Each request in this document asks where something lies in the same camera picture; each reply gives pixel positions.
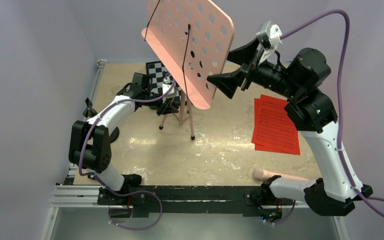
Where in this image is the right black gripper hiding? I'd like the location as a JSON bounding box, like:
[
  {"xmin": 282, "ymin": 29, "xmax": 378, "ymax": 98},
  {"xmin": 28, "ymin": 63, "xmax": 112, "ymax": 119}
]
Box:
[{"xmin": 207, "ymin": 35, "xmax": 303, "ymax": 100}]

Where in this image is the black white chessboard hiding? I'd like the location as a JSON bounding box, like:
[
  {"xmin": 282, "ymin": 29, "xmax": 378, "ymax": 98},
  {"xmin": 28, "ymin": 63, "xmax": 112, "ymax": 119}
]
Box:
[{"xmin": 145, "ymin": 61, "xmax": 168, "ymax": 96}]

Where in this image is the pink music stand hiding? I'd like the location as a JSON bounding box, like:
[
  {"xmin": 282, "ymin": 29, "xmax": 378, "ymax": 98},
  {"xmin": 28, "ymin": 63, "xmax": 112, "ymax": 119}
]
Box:
[{"xmin": 141, "ymin": 0, "xmax": 235, "ymax": 140}]

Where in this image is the red sheet music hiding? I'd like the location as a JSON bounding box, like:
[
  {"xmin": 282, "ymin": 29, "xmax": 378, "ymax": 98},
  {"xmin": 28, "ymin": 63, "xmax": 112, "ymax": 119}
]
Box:
[{"xmin": 251, "ymin": 94, "xmax": 301, "ymax": 155}]

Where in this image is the black microphone stand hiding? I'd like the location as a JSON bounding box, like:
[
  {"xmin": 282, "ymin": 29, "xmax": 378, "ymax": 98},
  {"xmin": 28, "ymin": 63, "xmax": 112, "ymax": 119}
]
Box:
[{"xmin": 82, "ymin": 97, "xmax": 121, "ymax": 145}]

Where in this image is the pink microphone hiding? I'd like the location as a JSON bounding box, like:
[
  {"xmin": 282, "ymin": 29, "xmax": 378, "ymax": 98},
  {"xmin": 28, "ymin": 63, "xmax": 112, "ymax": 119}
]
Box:
[{"xmin": 252, "ymin": 168, "xmax": 309, "ymax": 181}]

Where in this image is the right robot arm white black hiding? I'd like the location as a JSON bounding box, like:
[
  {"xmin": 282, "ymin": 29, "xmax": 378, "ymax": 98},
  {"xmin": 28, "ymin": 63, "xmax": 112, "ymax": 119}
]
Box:
[{"xmin": 207, "ymin": 39, "xmax": 373, "ymax": 216}]

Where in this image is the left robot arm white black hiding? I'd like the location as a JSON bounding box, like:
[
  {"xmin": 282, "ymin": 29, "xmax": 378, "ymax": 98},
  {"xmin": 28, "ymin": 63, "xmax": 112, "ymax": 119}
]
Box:
[{"xmin": 68, "ymin": 71, "xmax": 177, "ymax": 205}]

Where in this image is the black cylinder on table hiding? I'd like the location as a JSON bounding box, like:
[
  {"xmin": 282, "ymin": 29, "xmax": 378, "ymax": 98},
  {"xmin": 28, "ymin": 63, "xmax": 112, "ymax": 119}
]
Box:
[{"xmin": 122, "ymin": 173, "xmax": 143, "ymax": 187}]

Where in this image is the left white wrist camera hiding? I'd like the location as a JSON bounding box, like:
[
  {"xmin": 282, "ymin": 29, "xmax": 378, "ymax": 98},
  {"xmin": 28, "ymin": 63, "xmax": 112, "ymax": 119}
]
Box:
[{"xmin": 162, "ymin": 75, "xmax": 176, "ymax": 99}]

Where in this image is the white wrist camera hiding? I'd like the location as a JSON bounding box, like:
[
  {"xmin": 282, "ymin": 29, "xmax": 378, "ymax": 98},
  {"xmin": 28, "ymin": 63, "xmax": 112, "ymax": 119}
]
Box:
[
  {"xmin": 256, "ymin": 21, "xmax": 283, "ymax": 65},
  {"xmin": 162, "ymin": 75, "xmax": 176, "ymax": 99}
]

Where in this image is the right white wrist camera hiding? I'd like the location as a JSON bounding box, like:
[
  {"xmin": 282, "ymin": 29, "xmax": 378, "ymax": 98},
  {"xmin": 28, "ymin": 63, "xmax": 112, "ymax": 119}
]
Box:
[{"xmin": 256, "ymin": 21, "xmax": 283, "ymax": 65}]

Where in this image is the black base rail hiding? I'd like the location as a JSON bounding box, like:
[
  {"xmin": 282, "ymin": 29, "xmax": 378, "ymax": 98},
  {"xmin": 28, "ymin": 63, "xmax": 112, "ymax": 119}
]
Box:
[{"xmin": 97, "ymin": 185, "xmax": 293, "ymax": 218}]

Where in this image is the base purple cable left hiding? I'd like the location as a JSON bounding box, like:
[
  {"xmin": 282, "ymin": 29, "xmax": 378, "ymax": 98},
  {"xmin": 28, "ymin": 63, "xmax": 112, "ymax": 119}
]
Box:
[{"xmin": 108, "ymin": 190, "xmax": 164, "ymax": 231}]

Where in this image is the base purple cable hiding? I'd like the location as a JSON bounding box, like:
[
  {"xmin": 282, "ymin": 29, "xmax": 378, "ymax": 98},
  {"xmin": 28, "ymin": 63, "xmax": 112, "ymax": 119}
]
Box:
[
  {"xmin": 108, "ymin": 190, "xmax": 164, "ymax": 231},
  {"xmin": 261, "ymin": 198, "xmax": 297, "ymax": 227}
]

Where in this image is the aluminium frame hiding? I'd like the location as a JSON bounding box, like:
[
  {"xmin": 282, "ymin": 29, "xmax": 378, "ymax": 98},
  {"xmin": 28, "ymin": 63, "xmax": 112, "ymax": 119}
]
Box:
[{"xmin": 41, "ymin": 59, "xmax": 350, "ymax": 240}]

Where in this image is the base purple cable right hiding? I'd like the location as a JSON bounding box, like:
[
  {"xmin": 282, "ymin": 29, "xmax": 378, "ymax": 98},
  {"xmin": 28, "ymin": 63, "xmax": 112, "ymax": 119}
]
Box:
[{"xmin": 261, "ymin": 198, "xmax": 297, "ymax": 227}]

